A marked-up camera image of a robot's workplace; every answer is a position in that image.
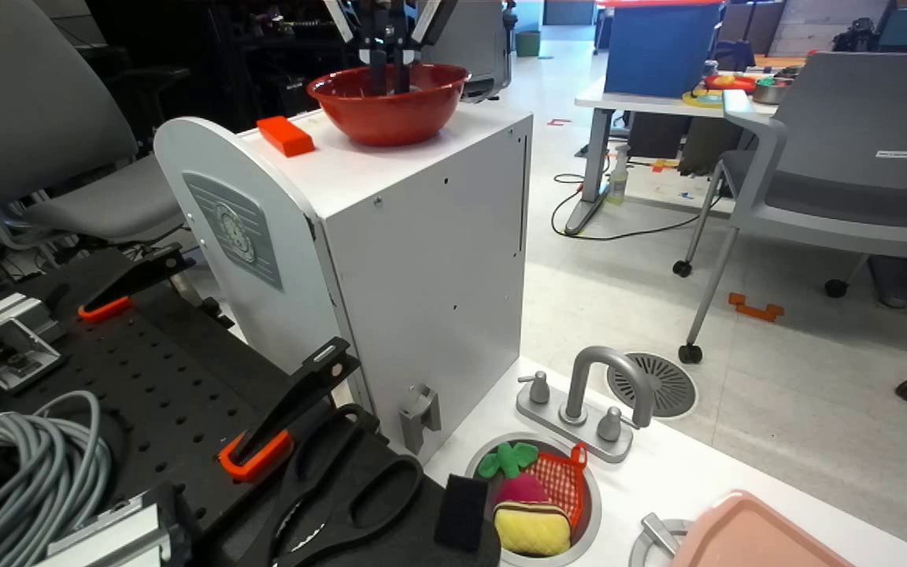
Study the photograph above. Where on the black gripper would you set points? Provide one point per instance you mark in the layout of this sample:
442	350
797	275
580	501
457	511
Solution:
387	12

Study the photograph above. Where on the red plastic bowl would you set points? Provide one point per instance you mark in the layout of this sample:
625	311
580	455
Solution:
392	121

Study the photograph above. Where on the light grey chair back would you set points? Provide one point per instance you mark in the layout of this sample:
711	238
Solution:
480	33

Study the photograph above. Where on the orange rectangular block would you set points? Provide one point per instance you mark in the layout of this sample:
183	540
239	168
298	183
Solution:
286	135

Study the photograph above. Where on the small green bin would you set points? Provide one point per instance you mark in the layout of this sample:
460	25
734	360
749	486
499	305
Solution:
528	45

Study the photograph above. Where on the white desk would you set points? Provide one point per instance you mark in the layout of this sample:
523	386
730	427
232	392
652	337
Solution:
632	103

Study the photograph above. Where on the blue storage bin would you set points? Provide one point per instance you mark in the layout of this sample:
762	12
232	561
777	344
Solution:
661	51

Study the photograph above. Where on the orange bin lid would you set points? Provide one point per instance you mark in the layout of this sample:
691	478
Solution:
661	4

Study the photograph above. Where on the large grey padded chair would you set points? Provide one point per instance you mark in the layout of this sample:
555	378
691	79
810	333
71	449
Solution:
33	106

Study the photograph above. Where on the grey toy faucet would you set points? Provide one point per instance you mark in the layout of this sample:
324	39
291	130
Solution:
580	388

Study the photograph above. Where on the black perforated workbench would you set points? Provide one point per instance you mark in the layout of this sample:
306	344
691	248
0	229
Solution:
158	388

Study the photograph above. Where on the green toy leaf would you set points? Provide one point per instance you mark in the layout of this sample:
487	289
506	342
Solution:
506	460

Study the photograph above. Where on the round grey floor drain cover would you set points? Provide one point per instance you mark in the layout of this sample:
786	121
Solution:
676	381

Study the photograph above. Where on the orange floor tape strip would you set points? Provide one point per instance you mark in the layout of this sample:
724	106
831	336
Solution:
757	311

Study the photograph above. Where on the red mesh toy strawberry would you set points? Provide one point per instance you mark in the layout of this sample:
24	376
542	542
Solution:
552	478

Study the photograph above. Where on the small black block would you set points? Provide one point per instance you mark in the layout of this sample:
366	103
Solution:
460	513

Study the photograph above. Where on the grey office chair on casters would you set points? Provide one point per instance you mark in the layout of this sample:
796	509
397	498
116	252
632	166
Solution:
863	159

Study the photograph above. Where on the round toy sink basin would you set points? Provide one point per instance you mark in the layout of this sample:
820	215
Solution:
596	505

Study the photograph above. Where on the yellow toy sponge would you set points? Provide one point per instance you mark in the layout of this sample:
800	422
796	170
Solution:
535	530

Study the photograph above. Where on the white toy kitchen counter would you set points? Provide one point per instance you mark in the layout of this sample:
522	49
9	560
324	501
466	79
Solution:
685	474

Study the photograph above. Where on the dark blue chair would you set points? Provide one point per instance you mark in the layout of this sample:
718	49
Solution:
905	25

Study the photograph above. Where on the grey toy stove burner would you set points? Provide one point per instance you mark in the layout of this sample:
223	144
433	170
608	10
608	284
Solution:
648	537

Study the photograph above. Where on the pink cutting board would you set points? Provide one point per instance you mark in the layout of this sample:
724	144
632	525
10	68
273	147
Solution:
749	537

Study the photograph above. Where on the silver aluminium bracket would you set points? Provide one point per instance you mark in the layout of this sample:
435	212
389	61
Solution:
0	350
107	537

